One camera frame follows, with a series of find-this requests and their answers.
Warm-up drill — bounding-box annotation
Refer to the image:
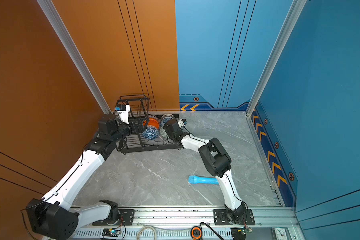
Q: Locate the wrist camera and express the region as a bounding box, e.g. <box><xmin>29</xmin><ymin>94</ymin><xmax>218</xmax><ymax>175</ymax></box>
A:
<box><xmin>115</xmin><ymin>104</ymin><xmax>131</xmax><ymax>125</ymax></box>
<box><xmin>178</xmin><ymin>119</ymin><xmax>187</xmax><ymax>127</ymax></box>

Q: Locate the green patterned white bowl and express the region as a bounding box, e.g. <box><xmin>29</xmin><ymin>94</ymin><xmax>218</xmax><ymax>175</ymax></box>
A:
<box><xmin>159</xmin><ymin>127</ymin><xmax>168</xmax><ymax>138</ymax></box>

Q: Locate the green circuit board right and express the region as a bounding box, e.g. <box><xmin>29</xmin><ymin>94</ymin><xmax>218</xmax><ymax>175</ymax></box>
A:
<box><xmin>238</xmin><ymin>226</ymin><xmax>253</xmax><ymax>235</ymax></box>

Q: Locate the green circuit board left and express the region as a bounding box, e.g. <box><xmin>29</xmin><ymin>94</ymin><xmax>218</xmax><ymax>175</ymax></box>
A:
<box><xmin>102</xmin><ymin>228</ymin><xmax>122</xmax><ymax>238</ymax></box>

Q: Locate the light blue plastic cylinder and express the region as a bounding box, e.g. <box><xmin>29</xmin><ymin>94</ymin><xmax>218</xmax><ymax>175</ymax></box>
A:
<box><xmin>188</xmin><ymin>175</ymin><xmax>219</xmax><ymax>185</ymax></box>

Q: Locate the blue floral white bowl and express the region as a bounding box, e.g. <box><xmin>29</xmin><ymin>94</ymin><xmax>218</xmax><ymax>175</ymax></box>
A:
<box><xmin>160</xmin><ymin>117</ymin><xmax>176</xmax><ymax>126</ymax></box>

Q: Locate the black metal dish rack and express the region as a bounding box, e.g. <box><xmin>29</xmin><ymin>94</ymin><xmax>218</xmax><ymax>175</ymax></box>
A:
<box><xmin>116</xmin><ymin>95</ymin><xmax>181</xmax><ymax>154</ymax></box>

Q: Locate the orange black tape measure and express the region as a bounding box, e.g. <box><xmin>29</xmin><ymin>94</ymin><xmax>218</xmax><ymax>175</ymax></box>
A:
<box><xmin>191</xmin><ymin>226</ymin><xmax>203</xmax><ymax>240</ymax></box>

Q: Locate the white analog clock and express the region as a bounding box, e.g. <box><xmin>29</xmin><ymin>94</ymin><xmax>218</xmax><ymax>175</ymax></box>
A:
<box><xmin>272</xmin><ymin>228</ymin><xmax>289</xmax><ymax>240</ymax></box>

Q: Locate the white lattice patterned bowl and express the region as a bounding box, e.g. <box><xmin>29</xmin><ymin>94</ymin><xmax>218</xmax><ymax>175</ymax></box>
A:
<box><xmin>161</xmin><ymin>114</ymin><xmax>176</xmax><ymax>119</ymax></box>

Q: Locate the orange plastic bowl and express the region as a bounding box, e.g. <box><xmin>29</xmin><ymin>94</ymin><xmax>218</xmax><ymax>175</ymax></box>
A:
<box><xmin>143</xmin><ymin>116</ymin><xmax>160</xmax><ymax>130</ymax></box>

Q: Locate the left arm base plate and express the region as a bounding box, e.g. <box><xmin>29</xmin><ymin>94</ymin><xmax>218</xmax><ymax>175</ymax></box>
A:
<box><xmin>92</xmin><ymin>209</ymin><xmax>135</xmax><ymax>227</ymax></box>

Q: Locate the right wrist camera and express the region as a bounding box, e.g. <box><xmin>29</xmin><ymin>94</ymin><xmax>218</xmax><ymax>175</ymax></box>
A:
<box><xmin>178</xmin><ymin>119</ymin><xmax>187</xmax><ymax>127</ymax></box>

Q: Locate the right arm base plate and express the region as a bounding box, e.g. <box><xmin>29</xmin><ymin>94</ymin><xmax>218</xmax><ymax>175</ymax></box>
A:
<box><xmin>213</xmin><ymin>209</ymin><xmax>256</xmax><ymax>226</ymax></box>

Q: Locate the blue geometric patterned bowl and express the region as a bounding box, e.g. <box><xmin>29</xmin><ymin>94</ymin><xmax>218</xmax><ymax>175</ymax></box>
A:
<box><xmin>142</xmin><ymin>126</ymin><xmax>159</xmax><ymax>140</ymax></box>

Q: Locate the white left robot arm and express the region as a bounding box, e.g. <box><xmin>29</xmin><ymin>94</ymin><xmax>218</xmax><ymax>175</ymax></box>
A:
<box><xmin>25</xmin><ymin>111</ymin><xmax>139</xmax><ymax>240</ymax></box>

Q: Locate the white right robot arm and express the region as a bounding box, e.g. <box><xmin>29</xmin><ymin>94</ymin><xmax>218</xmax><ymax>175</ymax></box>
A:
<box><xmin>164</xmin><ymin>120</ymin><xmax>248</xmax><ymax>225</ymax></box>

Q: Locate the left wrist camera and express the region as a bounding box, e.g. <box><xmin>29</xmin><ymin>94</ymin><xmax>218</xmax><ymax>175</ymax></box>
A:
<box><xmin>115</xmin><ymin>104</ymin><xmax>131</xmax><ymax>125</ymax></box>

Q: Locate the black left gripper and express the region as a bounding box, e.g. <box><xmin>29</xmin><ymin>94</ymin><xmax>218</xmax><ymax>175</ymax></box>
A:
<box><xmin>111</xmin><ymin>117</ymin><xmax>148</xmax><ymax>145</ymax></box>

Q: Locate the white coiled cable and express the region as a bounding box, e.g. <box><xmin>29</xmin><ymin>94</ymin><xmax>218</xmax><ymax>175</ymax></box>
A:
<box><xmin>136</xmin><ymin>225</ymin><xmax>158</xmax><ymax>240</ymax></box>

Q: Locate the green circuit board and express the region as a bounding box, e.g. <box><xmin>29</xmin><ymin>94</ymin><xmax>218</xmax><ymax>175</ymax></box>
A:
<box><xmin>102</xmin><ymin>228</ymin><xmax>122</xmax><ymax>238</ymax></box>
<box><xmin>238</xmin><ymin>226</ymin><xmax>253</xmax><ymax>235</ymax></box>

